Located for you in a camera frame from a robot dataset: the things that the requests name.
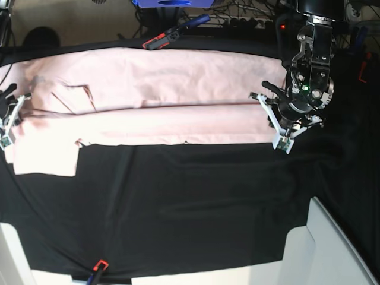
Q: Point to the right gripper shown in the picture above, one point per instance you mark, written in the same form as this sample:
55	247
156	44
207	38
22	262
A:
10	113

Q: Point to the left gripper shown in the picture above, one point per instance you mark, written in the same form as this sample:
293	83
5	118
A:
288	116

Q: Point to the pink T-shirt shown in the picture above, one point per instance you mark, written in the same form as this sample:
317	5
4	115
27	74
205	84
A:
124	96

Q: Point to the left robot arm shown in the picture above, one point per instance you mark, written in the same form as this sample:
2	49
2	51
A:
308	73

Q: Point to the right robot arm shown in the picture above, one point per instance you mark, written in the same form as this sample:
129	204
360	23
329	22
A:
7	36

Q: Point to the red black right clamp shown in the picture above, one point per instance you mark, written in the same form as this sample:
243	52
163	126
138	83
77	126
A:
357	48

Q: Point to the red black clamp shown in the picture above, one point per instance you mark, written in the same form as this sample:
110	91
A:
98	271
173	34
357	48

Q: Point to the black power strip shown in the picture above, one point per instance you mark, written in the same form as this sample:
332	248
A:
242	22

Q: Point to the red black top clamp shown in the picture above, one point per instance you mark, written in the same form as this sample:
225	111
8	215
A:
173	34

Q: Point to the black table cloth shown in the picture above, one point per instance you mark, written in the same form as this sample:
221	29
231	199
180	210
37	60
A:
155	210

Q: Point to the blue box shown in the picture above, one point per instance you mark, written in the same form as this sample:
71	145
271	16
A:
173	3

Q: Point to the red black bottom clamp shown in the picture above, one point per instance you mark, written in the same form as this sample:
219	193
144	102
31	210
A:
98	271

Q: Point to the white table frame left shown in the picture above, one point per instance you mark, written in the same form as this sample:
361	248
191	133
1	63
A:
15	268

